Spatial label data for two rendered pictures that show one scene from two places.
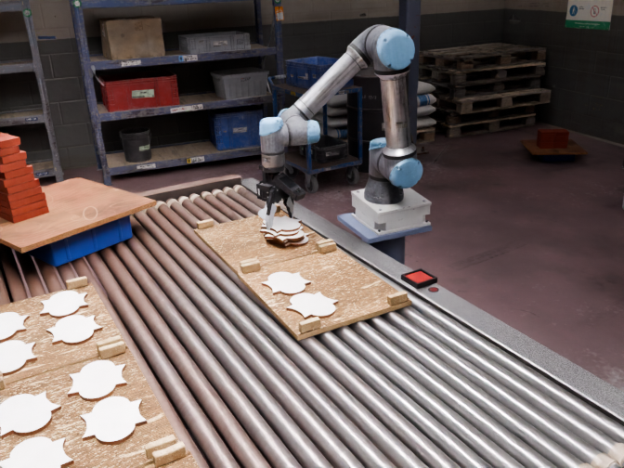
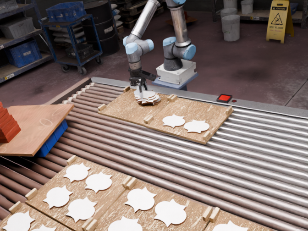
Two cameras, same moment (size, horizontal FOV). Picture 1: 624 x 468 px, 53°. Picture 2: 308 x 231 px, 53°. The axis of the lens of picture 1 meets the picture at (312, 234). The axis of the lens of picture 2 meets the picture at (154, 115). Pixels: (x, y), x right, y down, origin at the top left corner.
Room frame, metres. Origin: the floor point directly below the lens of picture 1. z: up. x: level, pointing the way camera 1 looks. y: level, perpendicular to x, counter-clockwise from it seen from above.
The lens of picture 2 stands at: (0.21, 0.70, 1.96)
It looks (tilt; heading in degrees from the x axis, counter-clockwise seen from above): 32 degrees down; 340
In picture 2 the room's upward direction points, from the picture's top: 12 degrees counter-clockwise
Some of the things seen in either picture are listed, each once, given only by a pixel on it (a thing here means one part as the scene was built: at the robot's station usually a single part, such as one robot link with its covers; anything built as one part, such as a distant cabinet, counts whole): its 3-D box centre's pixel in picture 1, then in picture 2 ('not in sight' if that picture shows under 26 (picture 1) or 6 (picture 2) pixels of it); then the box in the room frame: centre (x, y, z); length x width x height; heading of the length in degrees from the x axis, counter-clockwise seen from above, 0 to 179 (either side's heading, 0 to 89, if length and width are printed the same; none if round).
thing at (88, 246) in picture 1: (70, 228); (34, 134); (2.03, 0.84, 0.97); 0.31 x 0.31 x 0.10; 50
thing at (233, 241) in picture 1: (262, 240); (136, 105); (1.97, 0.17, 0.93); 0.41 x 0.35 x 0.02; 28
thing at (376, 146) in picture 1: (385, 156); (171, 46); (2.24, -0.28, 1.13); 0.13 x 0.12 x 0.14; 17
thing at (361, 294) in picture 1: (319, 288); (189, 118); (1.60, -0.02, 0.93); 0.41 x 0.35 x 0.02; 27
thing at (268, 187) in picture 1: (272, 183); (136, 75); (1.97, 0.12, 1.13); 0.09 x 0.08 x 0.12; 49
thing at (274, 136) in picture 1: (272, 136); (133, 52); (1.97, 0.11, 1.29); 0.09 x 0.08 x 0.11; 107
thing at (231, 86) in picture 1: (240, 83); (17, 27); (6.32, 0.66, 0.76); 0.50 x 0.36 x 0.24; 118
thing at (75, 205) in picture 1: (54, 209); (20, 127); (2.07, 0.90, 1.03); 0.50 x 0.50 x 0.02; 50
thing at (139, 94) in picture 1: (139, 90); not in sight; (5.98, 1.57, 0.78); 0.66 x 0.45 x 0.28; 112
